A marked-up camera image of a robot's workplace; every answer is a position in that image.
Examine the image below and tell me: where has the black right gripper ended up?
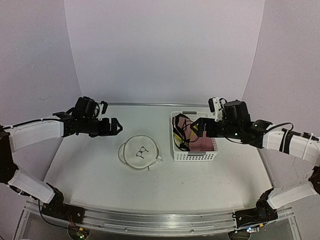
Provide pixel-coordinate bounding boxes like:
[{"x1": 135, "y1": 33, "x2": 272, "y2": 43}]
[{"x1": 190, "y1": 118, "x2": 242, "y2": 140}]

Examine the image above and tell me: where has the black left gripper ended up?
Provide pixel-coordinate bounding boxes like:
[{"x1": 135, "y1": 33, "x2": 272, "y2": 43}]
[{"x1": 81, "y1": 117, "x2": 123, "y2": 138}]

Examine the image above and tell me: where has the pink bra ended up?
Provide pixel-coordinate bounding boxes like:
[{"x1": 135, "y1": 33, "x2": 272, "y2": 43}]
[{"x1": 174, "y1": 114, "x2": 215, "y2": 152}]

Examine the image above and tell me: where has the white perforated plastic basket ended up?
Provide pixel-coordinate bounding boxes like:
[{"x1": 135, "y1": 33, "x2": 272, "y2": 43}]
[{"x1": 171, "y1": 111, "x2": 218, "y2": 162}]

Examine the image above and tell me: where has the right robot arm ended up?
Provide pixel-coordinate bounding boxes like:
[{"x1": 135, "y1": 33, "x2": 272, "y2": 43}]
[{"x1": 190, "y1": 98, "x2": 320, "y2": 222}]

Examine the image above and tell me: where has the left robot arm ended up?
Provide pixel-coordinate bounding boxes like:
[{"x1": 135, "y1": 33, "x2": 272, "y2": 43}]
[{"x1": 0, "y1": 96, "x2": 123, "y2": 219}]

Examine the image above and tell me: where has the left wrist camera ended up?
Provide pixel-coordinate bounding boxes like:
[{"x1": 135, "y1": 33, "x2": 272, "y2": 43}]
[{"x1": 93, "y1": 101, "x2": 108, "y2": 121}]

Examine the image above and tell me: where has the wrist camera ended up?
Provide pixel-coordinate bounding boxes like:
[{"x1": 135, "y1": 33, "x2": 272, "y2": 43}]
[
  {"x1": 208, "y1": 97, "x2": 228, "y2": 122},
  {"x1": 93, "y1": 101, "x2": 108, "y2": 121}
]

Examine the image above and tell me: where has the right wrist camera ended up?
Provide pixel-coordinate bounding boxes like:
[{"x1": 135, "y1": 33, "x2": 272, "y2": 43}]
[{"x1": 208, "y1": 97, "x2": 228, "y2": 122}]

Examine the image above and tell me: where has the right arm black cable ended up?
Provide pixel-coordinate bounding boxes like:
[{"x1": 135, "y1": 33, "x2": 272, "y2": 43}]
[{"x1": 224, "y1": 121, "x2": 296, "y2": 153}]

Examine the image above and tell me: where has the aluminium table rail frame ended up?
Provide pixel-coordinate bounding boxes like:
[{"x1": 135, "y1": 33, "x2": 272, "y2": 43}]
[{"x1": 14, "y1": 100, "x2": 303, "y2": 240}]

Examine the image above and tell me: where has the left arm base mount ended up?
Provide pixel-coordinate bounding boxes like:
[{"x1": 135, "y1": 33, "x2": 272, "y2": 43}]
[{"x1": 40, "y1": 183, "x2": 85, "y2": 224}]

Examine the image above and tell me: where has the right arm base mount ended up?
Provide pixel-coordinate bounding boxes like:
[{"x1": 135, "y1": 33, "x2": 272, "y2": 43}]
[{"x1": 232, "y1": 188, "x2": 278, "y2": 229}]

